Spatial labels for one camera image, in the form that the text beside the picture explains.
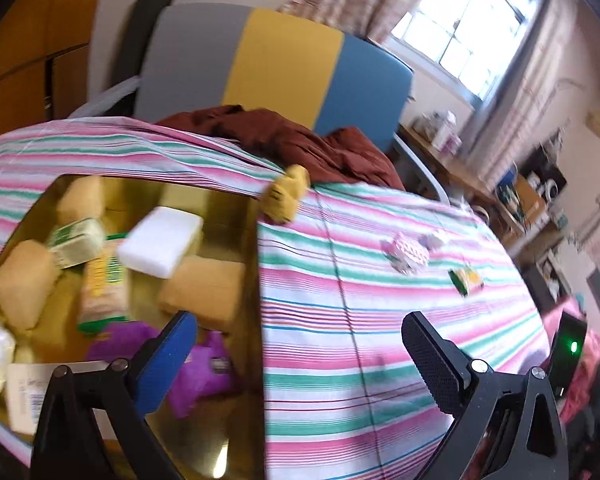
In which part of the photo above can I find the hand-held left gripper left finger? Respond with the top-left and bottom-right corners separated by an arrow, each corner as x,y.
30,310 -> 201,480

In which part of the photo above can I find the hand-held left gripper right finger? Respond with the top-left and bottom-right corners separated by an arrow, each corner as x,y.
401,311 -> 571,480

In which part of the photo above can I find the purple snack packet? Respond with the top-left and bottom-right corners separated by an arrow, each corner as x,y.
167,330 -> 238,418
85,322 -> 166,363

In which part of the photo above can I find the yellow sponge cake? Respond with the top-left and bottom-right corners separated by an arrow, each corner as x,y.
0,239 -> 61,331
57,175 -> 106,223
157,254 -> 246,333

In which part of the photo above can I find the gold tin tray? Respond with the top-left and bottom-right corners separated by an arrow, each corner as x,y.
0,172 -> 266,480

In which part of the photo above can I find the green-edged cracker packet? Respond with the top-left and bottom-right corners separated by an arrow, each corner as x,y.
77,240 -> 131,335

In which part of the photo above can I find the white foam block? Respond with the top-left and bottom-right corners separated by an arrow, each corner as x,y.
116,206 -> 204,278

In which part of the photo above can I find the green label cake packet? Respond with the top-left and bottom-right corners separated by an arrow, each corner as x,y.
47,217 -> 106,268

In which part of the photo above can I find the white labelled box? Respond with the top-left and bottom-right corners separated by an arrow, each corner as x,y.
6,362 -> 111,433

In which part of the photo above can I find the person's right forearm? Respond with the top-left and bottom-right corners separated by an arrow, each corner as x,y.
557,330 -> 600,426

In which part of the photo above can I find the striped bed sheet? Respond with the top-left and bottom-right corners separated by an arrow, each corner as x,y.
0,116 -> 553,480

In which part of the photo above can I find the green yellow small packet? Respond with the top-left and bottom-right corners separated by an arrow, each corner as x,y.
448,266 -> 485,297

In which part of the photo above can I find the cardboard box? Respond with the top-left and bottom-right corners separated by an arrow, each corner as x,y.
497,170 -> 551,231

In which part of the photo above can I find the wooden bedside table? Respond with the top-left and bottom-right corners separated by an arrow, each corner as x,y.
399,124 -> 526,241

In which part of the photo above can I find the black appliance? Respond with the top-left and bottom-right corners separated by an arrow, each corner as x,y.
520,145 -> 568,206

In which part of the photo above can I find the yellow plush toy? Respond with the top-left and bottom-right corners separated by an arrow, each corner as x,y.
259,164 -> 311,225

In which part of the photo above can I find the white container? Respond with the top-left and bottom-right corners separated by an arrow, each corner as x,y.
432,110 -> 463,156

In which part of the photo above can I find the maroon cloth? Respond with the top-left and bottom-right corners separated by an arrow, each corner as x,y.
155,104 -> 406,191

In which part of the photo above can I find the grey yellow blue headboard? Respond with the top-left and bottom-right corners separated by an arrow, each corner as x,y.
132,2 -> 415,153

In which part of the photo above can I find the wooden wardrobe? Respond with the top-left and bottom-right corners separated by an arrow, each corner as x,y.
0,0 -> 111,146

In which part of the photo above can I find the window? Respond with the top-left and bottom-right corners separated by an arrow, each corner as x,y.
390,0 -> 541,103

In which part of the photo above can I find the grey bed side rail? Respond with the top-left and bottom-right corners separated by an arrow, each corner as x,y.
67,77 -> 141,118
392,135 -> 451,206

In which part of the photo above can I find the black bed post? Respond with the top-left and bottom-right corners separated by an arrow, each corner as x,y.
115,0 -> 176,111

